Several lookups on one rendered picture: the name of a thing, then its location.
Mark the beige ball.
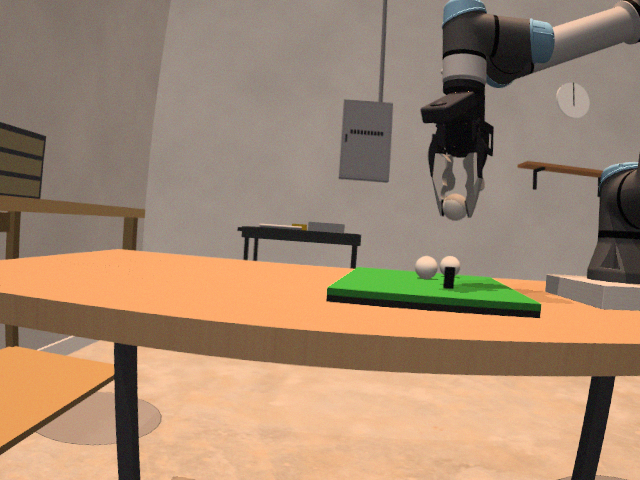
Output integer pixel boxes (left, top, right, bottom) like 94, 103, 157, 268
415, 256, 438, 279
442, 194, 467, 221
440, 256, 460, 276

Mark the green golf mat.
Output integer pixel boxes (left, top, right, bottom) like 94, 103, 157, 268
326, 267, 542, 318

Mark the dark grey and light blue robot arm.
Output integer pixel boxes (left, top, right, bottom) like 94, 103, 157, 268
421, 0, 640, 285

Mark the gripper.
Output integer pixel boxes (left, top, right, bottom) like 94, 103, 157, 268
428, 79, 494, 218

